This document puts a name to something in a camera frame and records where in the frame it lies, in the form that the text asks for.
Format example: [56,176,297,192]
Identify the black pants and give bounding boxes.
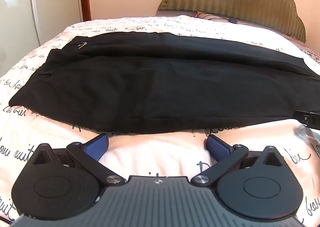
[9,32,319,134]

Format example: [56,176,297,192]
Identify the white script-print bedspread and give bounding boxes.
[1,15,319,226]

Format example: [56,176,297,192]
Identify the patterned pillow at headboard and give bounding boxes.
[195,12,238,24]

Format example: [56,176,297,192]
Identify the glass floral wardrobe door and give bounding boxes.
[1,0,83,75]

